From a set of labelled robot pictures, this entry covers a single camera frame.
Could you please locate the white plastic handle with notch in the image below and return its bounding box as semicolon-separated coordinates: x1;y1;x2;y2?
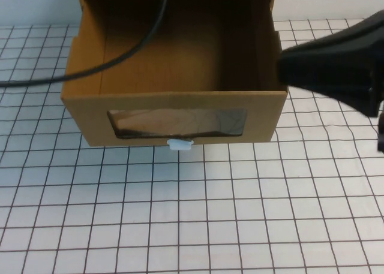
166;137;194;151

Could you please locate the white grid tablecloth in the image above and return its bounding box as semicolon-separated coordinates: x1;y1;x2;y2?
0;17;384;274

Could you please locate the black cable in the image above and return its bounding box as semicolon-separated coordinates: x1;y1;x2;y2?
0;0;169;88

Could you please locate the windowed cardboard drawer with film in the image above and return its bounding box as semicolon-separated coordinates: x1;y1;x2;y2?
61;0;289;147

